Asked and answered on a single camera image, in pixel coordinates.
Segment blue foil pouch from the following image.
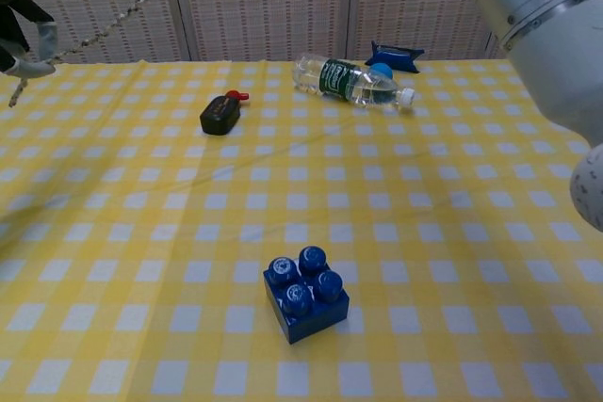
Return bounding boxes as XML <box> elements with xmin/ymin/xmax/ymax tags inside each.
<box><xmin>364</xmin><ymin>40</ymin><xmax>426</xmax><ymax>75</ymax></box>

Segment black bottle with red cap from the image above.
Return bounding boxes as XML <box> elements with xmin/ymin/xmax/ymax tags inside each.
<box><xmin>199</xmin><ymin>88</ymin><xmax>251</xmax><ymax>137</ymax></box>

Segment clear green-label water bottle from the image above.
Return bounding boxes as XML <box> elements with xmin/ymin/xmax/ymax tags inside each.
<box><xmin>291</xmin><ymin>53</ymin><xmax>416</xmax><ymax>116</ymax></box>

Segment blue four-stud building block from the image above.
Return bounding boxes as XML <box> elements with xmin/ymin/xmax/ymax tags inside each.
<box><xmin>262</xmin><ymin>245</ymin><xmax>351</xmax><ymax>346</ymax></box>

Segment white woven folding screen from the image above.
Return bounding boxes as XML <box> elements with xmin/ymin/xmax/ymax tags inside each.
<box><xmin>0</xmin><ymin>0</ymin><xmax>513</xmax><ymax>65</ymax></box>

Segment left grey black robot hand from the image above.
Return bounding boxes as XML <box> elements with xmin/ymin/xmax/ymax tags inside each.
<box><xmin>0</xmin><ymin>0</ymin><xmax>60</xmax><ymax>81</ymax></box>

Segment speckled beige braided rope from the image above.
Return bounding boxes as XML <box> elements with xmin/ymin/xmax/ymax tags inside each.
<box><xmin>8</xmin><ymin>0</ymin><xmax>383</xmax><ymax>109</ymax></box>

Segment yellow white checkered tablecloth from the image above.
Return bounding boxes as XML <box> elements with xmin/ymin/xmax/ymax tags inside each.
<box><xmin>0</xmin><ymin>56</ymin><xmax>603</xmax><ymax>402</ymax></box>

